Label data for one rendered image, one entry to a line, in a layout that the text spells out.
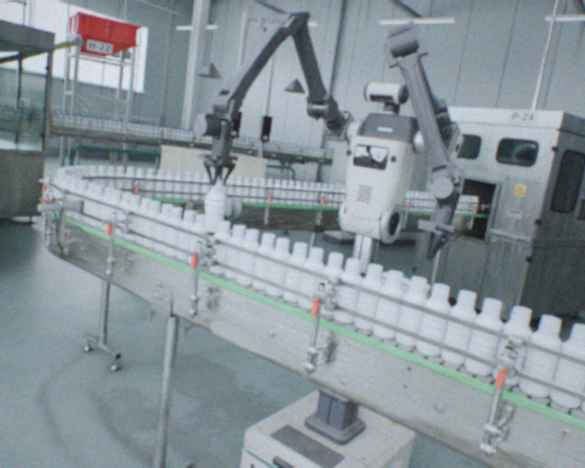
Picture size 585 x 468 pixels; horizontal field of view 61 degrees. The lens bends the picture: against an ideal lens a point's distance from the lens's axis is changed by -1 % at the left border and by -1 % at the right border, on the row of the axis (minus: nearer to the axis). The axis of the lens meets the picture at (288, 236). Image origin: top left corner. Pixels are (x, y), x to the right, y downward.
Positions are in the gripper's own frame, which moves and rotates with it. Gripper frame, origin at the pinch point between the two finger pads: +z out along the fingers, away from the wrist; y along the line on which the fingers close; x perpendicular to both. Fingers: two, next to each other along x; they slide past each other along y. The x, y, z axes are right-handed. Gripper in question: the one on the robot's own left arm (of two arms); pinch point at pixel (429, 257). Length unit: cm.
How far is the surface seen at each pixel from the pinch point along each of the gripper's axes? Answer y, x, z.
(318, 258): -22.6, -18.2, 10.9
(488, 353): 25.3, -16.1, 19.8
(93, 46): -647, 218, -211
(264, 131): -473, 431, -198
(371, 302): -4.5, -16.3, 17.4
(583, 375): 43.3, -15.9, 17.8
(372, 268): -6.2, -18.6, 9.4
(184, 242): -76, -16, 19
